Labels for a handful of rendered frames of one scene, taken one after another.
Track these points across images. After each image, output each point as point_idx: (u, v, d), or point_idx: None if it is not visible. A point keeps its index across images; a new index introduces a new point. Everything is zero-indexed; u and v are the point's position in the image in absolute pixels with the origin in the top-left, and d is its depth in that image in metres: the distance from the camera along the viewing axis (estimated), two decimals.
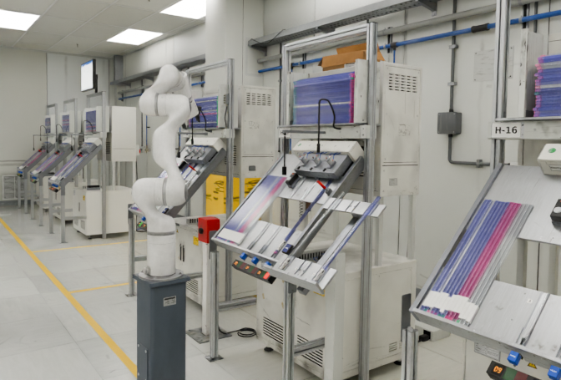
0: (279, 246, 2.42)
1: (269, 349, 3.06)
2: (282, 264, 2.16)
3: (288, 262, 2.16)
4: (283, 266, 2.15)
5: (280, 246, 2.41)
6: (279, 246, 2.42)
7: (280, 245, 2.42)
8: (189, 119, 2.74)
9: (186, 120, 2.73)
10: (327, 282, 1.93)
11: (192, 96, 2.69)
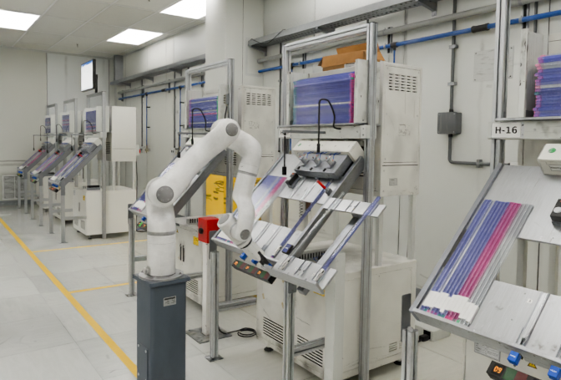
0: (275, 251, 2.40)
1: (269, 349, 3.06)
2: (282, 264, 2.16)
3: (288, 262, 2.16)
4: (283, 266, 2.15)
5: (275, 251, 2.40)
6: (275, 251, 2.40)
7: (277, 250, 2.40)
8: (252, 259, 2.35)
9: (250, 258, 2.37)
10: (327, 282, 1.93)
11: (244, 244, 2.26)
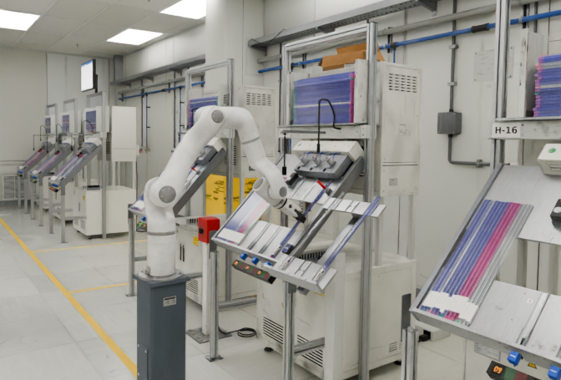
0: (275, 251, 2.40)
1: (269, 349, 3.06)
2: (282, 264, 2.16)
3: (288, 262, 2.16)
4: (283, 266, 2.15)
5: (275, 251, 2.40)
6: (275, 251, 2.40)
7: (276, 250, 2.40)
8: None
9: (300, 209, 2.44)
10: (327, 282, 1.93)
11: None
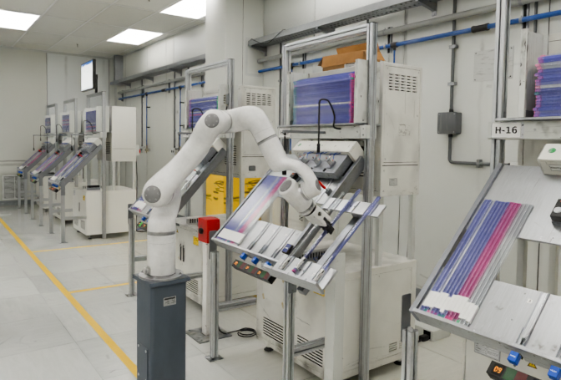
0: (298, 264, 2.09)
1: (269, 349, 3.06)
2: (282, 264, 2.16)
3: (288, 262, 2.16)
4: (283, 266, 2.15)
5: (299, 264, 2.09)
6: (298, 264, 2.09)
7: (300, 262, 2.09)
8: None
9: (330, 218, 2.14)
10: (327, 282, 1.93)
11: None
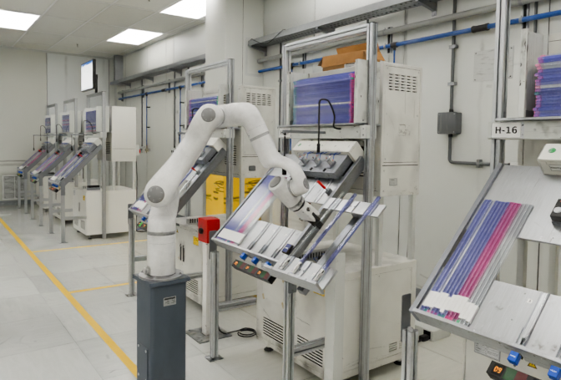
0: (294, 269, 2.09)
1: (269, 349, 3.06)
2: (282, 264, 2.16)
3: (288, 262, 2.16)
4: (283, 266, 2.15)
5: (295, 269, 2.08)
6: (294, 269, 2.09)
7: (296, 267, 2.09)
8: None
9: (318, 213, 2.22)
10: (327, 282, 1.93)
11: None
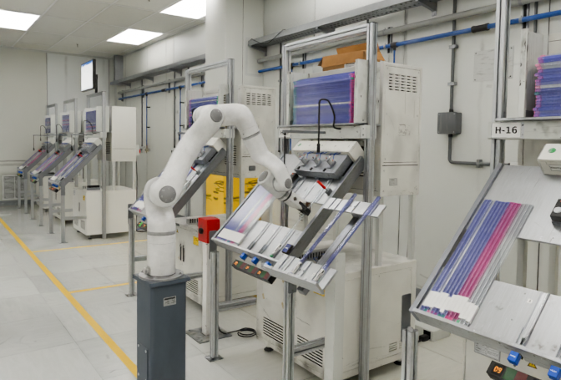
0: (294, 269, 2.09)
1: (269, 349, 3.06)
2: (275, 249, 2.41)
3: (280, 247, 2.41)
4: (275, 250, 2.40)
5: (295, 269, 2.08)
6: (294, 269, 2.09)
7: (296, 267, 2.09)
8: None
9: (305, 201, 2.45)
10: (327, 282, 1.93)
11: None
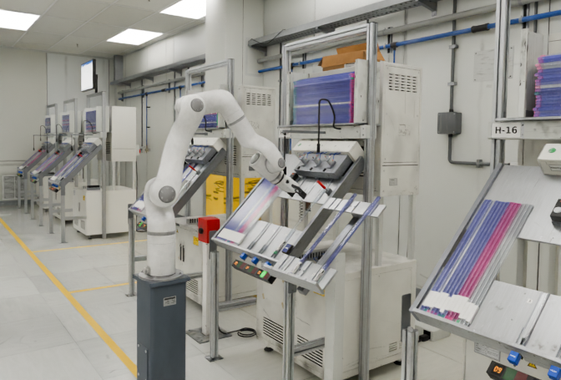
0: (294, 269, 2.09)
1: (269, 349, 3.06)
2: (279, 245, 2.42)
3: (284, 244, 2.43)
4: (280, 247, 2.41)
5: (295, 269, 2.08)
6: (294, 269, 2.09)
7: (296, 267, 2.09)
8: None
9: (298, 184, 2.42)
10: (327, 282, 1.93)
11: None
